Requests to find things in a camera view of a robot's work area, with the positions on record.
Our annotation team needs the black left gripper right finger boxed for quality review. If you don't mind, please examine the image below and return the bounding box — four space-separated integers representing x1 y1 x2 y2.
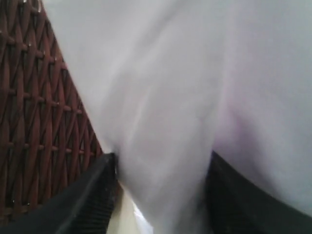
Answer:
206 152 312 234

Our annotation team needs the brown wicker basket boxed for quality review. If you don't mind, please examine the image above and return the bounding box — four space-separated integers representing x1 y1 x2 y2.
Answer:
0 0 103 226

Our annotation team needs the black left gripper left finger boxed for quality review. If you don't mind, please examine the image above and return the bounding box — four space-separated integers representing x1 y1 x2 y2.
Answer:
0 153 117 234

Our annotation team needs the white t-shirt red lettering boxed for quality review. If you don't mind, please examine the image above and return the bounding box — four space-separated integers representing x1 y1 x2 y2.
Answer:
43 0 312 234

